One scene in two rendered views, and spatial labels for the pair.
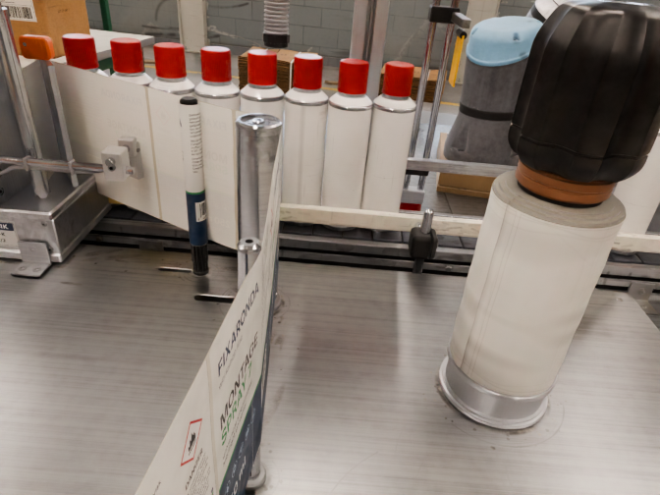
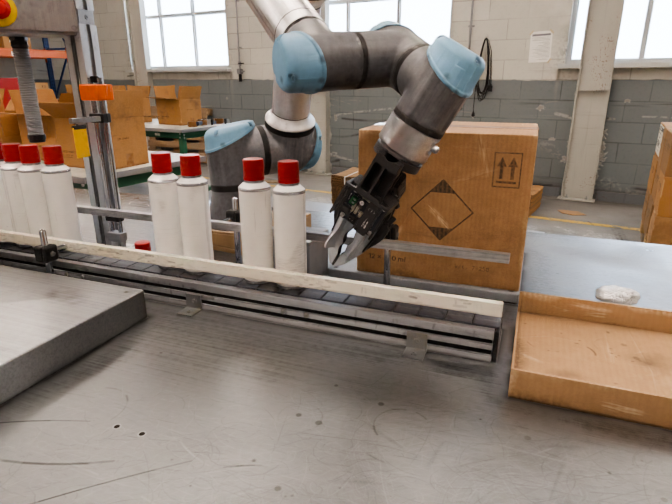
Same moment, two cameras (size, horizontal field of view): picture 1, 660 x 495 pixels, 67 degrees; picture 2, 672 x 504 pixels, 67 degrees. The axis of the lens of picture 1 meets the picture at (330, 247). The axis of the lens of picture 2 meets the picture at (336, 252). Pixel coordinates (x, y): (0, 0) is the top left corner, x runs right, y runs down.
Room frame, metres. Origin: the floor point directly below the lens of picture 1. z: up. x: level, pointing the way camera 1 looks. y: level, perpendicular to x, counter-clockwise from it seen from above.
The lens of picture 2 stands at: (-0.12, -0.92, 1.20)
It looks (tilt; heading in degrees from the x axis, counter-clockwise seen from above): 19 degrees down; 21
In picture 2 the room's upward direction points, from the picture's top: straight up
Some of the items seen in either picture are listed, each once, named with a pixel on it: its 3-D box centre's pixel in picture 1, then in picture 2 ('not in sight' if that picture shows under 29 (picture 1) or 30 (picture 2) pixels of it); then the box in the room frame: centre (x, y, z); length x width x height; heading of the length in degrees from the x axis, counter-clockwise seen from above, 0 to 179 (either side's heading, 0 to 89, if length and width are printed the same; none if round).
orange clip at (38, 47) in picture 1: (38, 46); not in sight; (0.52, 0.31, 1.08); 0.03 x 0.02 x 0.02; 90
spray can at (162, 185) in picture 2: not in sight; (166, 210); (0.59, -0.31, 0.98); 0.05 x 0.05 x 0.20
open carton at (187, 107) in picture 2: not in sight; (175, 104); (4.17, 2.47, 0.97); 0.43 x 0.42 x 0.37; 169
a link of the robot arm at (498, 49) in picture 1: (503, 62); (234, 151); (0.90, -0.27, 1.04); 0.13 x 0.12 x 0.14; 137
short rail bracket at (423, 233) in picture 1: (421, 253); (48, 260); (0.50, -0.11, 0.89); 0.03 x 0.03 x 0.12; 0
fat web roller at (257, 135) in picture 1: (258, 220); not in sight; (0.40, 0.07, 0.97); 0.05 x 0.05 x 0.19
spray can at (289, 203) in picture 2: not in sight; (290, 224); (0.59, -0.56, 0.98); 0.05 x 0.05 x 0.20
